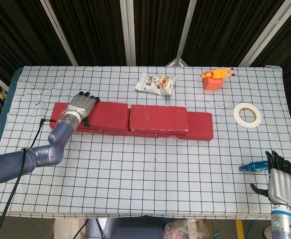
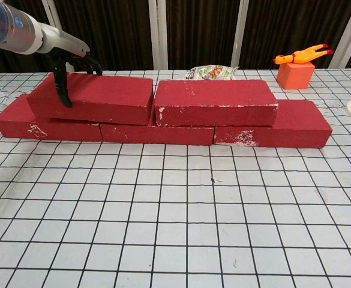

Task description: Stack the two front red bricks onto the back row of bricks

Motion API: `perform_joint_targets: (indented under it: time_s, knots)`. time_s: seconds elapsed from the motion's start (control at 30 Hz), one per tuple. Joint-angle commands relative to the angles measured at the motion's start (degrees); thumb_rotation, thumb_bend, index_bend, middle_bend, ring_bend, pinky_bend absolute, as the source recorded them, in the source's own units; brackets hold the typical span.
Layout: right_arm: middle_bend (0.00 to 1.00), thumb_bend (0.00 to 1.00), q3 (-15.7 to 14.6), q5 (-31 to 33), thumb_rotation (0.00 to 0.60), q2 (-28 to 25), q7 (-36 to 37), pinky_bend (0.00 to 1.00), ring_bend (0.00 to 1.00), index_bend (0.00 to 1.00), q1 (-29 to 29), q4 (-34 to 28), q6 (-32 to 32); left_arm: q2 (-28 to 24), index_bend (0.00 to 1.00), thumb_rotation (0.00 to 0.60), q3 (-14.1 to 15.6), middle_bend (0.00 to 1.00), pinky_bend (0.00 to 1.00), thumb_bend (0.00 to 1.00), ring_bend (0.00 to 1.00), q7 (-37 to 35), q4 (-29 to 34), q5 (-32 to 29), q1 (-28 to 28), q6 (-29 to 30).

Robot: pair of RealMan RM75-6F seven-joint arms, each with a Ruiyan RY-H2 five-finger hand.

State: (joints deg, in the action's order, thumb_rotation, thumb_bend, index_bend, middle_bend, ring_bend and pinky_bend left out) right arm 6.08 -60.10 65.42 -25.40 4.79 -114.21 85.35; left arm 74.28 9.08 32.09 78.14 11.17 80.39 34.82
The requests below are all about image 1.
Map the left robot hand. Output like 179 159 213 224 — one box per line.
65 91 101 128

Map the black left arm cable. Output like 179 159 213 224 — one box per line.
0 118 58 239

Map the red brick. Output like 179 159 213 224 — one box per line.
84 100 129 132
157 111 214 141
49 102 103 134
102 127 159 138
128 104 190 133

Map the white tape roll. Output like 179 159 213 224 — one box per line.
233 102 262 129

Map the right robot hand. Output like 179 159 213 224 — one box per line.
250 150 291 207

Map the orange foam cube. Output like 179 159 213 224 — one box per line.
202 76 223 91

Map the clear plastic bag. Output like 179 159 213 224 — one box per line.
163 219 210 239

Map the white metal frame post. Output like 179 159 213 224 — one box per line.
40 0 79 66
237 0 291 67
166 0 198 67
119 0 137 66

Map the white printed snack bag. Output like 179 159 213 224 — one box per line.
134 72 179 97

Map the white black grid tablecloth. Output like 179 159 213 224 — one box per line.
0 65 291 220

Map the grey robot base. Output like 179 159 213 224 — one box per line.
85 218 164 239

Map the yellow rubber chicken toy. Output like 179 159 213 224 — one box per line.
200 67 236 80

